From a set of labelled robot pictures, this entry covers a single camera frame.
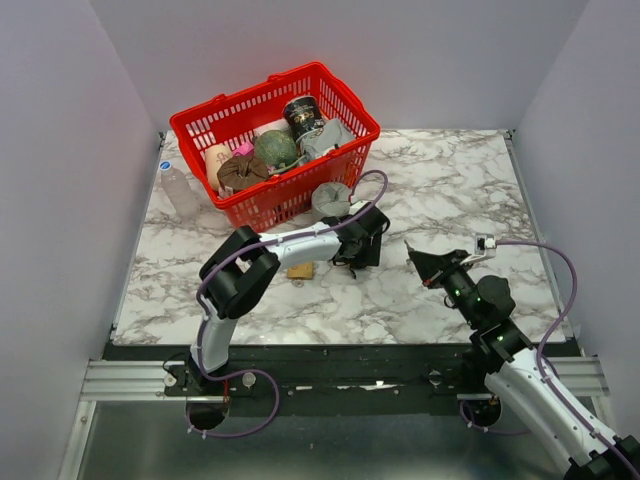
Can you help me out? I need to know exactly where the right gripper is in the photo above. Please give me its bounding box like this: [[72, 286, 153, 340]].
[[410, 248, 481, 328]]

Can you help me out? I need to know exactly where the brass padlock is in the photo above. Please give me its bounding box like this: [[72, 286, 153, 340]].
[[287, 262, 314, 280]]

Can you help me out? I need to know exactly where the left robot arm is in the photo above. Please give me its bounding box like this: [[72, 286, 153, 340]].
[[187, 202, 391, 395]]

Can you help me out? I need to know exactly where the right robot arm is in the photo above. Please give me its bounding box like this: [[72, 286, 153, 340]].
[[408, 249, 639, 479]]

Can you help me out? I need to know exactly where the grey taped cylinder roll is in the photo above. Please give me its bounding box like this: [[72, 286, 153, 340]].
[[311, 182, 351, 222]]

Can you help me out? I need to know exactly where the red plastic shopping basket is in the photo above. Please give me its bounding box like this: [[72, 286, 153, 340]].
[[170, 62, 381, 231]]

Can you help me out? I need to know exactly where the grey wrapped bundle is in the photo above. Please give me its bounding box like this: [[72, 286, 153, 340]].
[[299, 118, 355, 162]]

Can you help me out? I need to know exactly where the green round melon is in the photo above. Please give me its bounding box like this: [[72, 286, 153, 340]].
[[254, 130, 298, 169]]

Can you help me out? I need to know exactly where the brown fabric pouch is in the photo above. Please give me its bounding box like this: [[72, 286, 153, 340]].
[[217, 154, 270, 194]]

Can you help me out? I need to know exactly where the black printed can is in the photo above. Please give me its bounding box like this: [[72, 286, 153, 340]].
[[283, 95, 326, 144]]

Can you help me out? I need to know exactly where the pink small box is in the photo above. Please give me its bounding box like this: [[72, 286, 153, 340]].
[[233, 142, 254, 156]]

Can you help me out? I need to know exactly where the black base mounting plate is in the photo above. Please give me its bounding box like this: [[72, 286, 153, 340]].
[[103, 344, 502, 425]]

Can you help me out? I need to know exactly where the clear plastic water bottle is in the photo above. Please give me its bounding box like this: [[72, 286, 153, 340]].
[[159, 161, 200, 220]]

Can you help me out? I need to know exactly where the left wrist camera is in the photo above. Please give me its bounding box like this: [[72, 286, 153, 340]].
[[349, 200, 370, 215]]

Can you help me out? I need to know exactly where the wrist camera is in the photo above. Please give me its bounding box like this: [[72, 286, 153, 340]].
[[461, 234, 497, 265], [349, 200, 370, 215]]

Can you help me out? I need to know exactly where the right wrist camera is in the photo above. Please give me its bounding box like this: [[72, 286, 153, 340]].
[[461, 234, 497, 265]]

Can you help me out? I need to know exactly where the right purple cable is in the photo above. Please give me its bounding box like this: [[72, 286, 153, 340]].
[[492, 239, 640, 466]]

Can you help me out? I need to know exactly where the purple cable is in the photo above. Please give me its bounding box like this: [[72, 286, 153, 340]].
[[185, 169, 390, 440], [492, 239, 640, 466]]

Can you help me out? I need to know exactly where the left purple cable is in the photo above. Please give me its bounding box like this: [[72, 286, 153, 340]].
[[185, 169, 390, 440]]

